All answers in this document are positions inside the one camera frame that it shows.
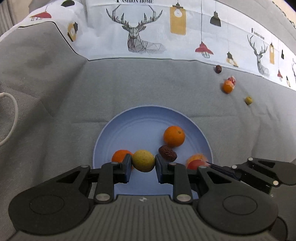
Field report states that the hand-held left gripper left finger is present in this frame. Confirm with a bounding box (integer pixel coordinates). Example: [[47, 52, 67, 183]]
[[49, 154, 133, 204]]

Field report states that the red-orange peach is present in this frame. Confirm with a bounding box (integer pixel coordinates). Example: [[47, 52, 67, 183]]
[[186, 153, 208, 165]]

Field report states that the white charging cable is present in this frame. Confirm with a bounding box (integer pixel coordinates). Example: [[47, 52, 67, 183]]
[[0, 92, 19, 146]]

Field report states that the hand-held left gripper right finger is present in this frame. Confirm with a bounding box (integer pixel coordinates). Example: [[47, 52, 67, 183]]
[[156, 154, 234, 204]]

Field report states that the grey deer print bed sheet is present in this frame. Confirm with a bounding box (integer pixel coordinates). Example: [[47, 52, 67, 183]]
[[0, 0, 296, 241]]

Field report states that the blue plate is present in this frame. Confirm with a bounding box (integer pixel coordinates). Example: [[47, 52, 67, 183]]
[[92, 105, 213, 200]]

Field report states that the small orange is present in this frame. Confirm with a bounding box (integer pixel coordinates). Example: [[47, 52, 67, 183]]
[[223, 79, 234, 94], [111, 149, 134, 171], [163, 125, 186, 148]]

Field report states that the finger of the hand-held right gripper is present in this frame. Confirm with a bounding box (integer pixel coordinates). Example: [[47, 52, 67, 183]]
[[205, 157, 291, 194]]

